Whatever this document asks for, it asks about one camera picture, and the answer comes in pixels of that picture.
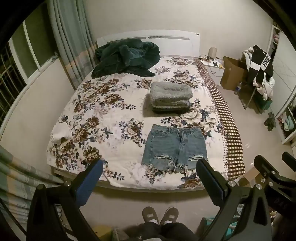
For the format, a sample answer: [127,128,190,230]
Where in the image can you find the white headboard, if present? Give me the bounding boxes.
[96,32,201,57]

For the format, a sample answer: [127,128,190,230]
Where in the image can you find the white nightstand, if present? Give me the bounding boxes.
[199,57,226,84]

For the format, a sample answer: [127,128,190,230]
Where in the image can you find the grey-green curtain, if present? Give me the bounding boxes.
[47,0,97,90]

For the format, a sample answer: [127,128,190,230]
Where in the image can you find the white crumpled cloth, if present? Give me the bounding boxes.
[50,123,73,144]

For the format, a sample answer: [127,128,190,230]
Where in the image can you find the striped curtain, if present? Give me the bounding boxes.
[0,145,63,224]

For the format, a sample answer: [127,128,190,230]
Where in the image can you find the folded grey fluffy blanket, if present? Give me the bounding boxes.
[142,81,194,117]

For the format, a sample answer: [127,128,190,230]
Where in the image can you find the dark green blanket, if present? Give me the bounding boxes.
[91,38,160,79]

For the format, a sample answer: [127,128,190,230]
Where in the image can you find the blue denim short pants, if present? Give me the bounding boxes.
[141,124,208,172]

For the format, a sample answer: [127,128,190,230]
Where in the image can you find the bed with floral sheet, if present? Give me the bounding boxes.
[46,55,246,193]

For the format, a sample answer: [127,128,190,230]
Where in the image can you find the white wardrobe shelf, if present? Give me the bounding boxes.
[269,22,296,145]

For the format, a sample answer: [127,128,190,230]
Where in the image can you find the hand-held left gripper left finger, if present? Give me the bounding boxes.
[26,159,104,241]

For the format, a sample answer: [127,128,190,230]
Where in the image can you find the large open cardboard box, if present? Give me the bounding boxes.
[220,56,247,91]

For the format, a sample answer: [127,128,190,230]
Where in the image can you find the person's left grey slipper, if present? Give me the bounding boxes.
[142,206,159,225]

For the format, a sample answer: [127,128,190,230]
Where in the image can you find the black and white jacket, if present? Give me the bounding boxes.
[248,45,274,87]

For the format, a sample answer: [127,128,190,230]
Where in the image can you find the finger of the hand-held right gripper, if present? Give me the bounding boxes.
[281,151,296,165]
[253,155,279,186]

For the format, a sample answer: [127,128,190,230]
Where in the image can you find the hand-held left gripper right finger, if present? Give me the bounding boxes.
[196,159,271,241]

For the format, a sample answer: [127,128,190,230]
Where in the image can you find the window with white frame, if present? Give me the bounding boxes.
[0,20,59,123]

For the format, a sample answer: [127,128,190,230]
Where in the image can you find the chair piled with clothes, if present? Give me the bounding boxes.
[238,45,276,114]

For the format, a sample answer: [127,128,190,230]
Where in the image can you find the person's dark trouser legs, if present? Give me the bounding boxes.
[126,222,193,241]

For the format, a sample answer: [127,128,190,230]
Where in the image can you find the small flat cardboard box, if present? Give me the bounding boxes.
[236,166,266,188]

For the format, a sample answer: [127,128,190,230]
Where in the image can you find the person's right grey slipper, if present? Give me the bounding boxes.
[160,207,179,225]

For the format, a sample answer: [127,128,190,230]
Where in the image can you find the pair of dark slippers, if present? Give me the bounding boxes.
[264,112,276,132]

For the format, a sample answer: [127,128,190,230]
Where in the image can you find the brown checkered blanket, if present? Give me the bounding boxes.
[196,58,246,179]

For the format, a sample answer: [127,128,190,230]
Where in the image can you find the person's grey slipper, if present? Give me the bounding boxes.
[160,207,179,225]
[142,206,159,225]

